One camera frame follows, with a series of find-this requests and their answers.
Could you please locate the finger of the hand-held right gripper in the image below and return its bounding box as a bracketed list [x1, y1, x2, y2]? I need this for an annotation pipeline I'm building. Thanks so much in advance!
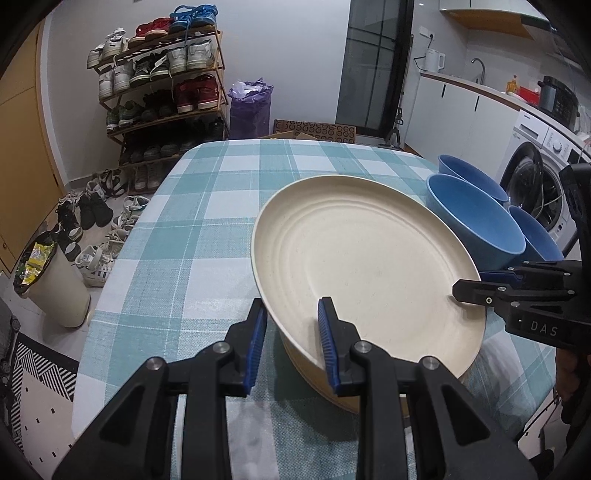
[451, 278, 578, 319]
[479, 260, 580, 291]

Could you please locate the black white patterned rug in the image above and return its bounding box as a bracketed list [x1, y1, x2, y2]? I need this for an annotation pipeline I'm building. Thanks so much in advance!
[0, 332, 81, 462]

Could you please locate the black glass door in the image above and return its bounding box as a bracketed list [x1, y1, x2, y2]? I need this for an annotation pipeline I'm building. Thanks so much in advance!
[336, 0, 414, 138]

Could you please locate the person's right hand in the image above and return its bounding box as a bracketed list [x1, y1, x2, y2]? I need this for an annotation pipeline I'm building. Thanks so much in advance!
[556, 351, 578, 407]

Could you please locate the purple trash bag bin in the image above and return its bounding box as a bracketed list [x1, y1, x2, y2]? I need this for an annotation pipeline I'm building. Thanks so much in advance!
[228, 78, 274, 140]

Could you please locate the open cardboard box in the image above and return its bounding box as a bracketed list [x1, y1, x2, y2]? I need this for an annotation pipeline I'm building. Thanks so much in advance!
[256, 130, 317, 141]

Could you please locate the white kitchen base cabinet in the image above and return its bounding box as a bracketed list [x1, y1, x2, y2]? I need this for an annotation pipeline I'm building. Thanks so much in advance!
[402, 71, 525, 176]

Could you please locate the cream trash bin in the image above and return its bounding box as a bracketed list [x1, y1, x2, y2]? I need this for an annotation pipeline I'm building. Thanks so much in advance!
[11, 231, 92, 329]

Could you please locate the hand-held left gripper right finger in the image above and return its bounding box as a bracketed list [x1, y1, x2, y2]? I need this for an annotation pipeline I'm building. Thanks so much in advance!
[317, 296, 539, 480]

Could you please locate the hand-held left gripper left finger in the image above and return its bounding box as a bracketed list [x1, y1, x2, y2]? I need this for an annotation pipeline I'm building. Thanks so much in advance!
[52, 298, 269, 480]

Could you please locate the stick vacuum cleaner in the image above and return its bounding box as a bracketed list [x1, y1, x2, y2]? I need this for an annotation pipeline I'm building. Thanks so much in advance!
[381, 34, 414, 149]

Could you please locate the shoe rack with shoes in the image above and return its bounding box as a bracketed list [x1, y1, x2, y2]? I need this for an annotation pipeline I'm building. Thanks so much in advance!
[87, 4, 229, 195]

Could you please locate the cream round plate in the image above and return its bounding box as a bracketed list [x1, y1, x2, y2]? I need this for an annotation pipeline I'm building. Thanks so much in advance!
[281, 330, 413, 418]
[250, 175, 487, 380]

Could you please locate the scattered pile of shoes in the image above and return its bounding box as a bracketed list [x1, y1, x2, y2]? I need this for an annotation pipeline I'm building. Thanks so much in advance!
[55, 168, 151, 289]

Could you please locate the teal white checked tablecloth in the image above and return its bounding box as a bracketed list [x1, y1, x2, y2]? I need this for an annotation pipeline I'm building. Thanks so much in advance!
[70, 138, 561, 480]

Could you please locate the blue bowl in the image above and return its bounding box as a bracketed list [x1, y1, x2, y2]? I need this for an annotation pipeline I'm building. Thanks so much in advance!
[426, 174, 527, 273]
[437, 154, 509, 206]
[507, 205, 568, 265]

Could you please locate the white wall cabinet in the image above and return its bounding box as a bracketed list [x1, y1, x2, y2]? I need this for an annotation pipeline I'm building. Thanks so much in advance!
[438, 0, 550, 40]

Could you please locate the white electric kettle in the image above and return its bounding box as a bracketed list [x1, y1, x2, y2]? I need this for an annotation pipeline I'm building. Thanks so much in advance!
[425, 47, 447, 75]

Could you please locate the black pressure cooker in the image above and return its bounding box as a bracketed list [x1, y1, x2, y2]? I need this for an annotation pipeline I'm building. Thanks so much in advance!
[538, 75, 581, 132]

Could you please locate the yellow wooden door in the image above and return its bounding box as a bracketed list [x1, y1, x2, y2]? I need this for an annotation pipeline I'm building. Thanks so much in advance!
[0, 23, 63, 278]

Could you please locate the white washing machine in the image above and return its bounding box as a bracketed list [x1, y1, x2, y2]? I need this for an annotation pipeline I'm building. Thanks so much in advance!
[498, 108, 591, 250]

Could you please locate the wooden shoe rack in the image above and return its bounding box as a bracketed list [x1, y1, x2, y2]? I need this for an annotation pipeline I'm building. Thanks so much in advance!
[88, 28, 230, 195]

